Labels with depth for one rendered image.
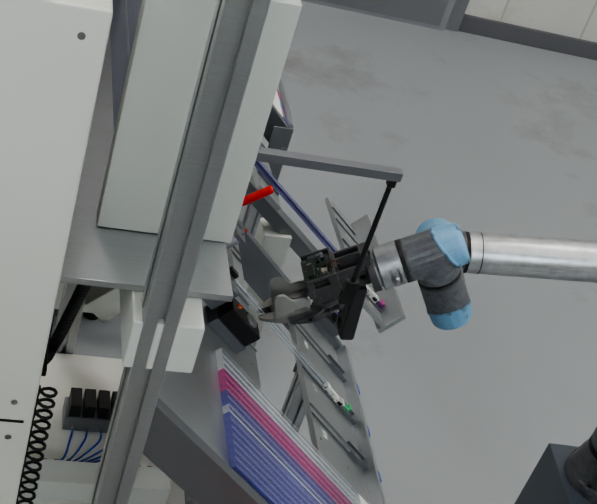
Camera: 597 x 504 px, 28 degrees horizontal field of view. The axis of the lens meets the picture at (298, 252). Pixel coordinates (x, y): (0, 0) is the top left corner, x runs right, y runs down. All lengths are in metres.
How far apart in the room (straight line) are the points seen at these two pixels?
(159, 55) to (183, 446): 0.50
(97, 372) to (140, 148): 1.05
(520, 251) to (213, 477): 0.83
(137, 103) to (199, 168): 0.15
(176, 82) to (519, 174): 3.46
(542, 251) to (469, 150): 2.54
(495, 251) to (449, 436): 1.33
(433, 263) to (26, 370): 0.80
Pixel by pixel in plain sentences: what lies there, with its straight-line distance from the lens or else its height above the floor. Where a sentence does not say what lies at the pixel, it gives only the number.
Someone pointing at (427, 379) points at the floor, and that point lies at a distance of 3.55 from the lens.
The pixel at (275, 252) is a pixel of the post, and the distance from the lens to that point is 2.49.
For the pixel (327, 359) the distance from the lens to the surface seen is 2.30.
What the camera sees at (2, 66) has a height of 1.64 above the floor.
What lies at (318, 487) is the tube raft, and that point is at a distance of 1.87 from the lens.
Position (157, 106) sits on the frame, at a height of 1.56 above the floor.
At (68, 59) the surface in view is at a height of 1.66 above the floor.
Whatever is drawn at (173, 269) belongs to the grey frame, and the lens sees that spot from 1.28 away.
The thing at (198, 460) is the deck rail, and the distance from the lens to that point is 1.54.
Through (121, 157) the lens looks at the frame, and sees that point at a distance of 1.35.
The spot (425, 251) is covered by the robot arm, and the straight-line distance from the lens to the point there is 1.98.
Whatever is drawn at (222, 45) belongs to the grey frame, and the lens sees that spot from 1.12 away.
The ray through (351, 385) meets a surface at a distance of 2.31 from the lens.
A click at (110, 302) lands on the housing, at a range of 1.60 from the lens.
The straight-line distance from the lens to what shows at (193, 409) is 1.59.
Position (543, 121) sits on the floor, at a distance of 5.13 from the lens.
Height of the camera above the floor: 2.24
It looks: 36 degrees down
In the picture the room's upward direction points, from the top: 19 degrees clockwise
